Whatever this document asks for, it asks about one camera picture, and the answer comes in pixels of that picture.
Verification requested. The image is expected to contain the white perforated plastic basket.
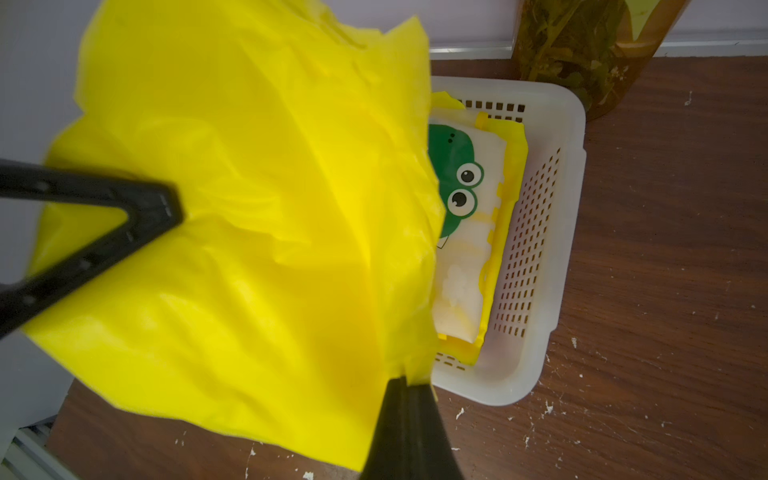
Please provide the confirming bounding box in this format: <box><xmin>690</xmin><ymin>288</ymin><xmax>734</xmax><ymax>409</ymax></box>
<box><xmin>432</xmin><ymin>76</ymin><xmax>586</xmax><ymax>406</ymax></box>

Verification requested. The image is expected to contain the artificial potted plant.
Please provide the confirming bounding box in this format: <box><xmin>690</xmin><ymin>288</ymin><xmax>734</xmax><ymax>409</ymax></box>
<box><xmin>512</xmin><ymin>0</ymin><xmax>688</xmax><ymax>120</ymax></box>

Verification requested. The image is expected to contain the green dinosaur print raincoat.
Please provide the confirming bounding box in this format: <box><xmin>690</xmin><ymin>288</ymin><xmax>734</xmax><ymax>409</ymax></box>
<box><xmin>428</xmin><ymin>121</ymin><xmax>506</xmax><ymax>343</ymax></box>

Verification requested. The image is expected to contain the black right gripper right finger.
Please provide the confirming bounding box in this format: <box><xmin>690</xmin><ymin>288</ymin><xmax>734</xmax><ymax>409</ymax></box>
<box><xmin>407</xmin><ymin>385</ymin><xmax>463</xmax><ymax>480</ymax></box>

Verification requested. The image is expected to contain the yellow duck face raincoat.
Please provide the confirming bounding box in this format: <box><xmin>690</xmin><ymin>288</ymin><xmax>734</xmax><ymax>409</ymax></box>
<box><xmin>429</xmin><ymin>92</ymin><xmax>528</xmax><ymax>365</ymax></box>

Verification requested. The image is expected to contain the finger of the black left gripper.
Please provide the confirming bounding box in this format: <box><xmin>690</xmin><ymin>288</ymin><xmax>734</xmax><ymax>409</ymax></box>
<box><xmin>1</xmin><ymin>159</ymin><xmax>184</xmax><ymax>337</ymax></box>

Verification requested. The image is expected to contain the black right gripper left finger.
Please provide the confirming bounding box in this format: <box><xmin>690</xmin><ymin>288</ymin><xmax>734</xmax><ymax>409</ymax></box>
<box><xmin>360</xmin><ymin>377</ymin><xmax>410</xmax><ymax>480</ymax></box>

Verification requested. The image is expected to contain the plain yellow raincoat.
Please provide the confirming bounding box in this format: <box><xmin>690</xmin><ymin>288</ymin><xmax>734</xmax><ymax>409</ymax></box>
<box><xmin>24</xmin><ymin>1</ymin><xmax>445</xmax><ymax>470</ymax></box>

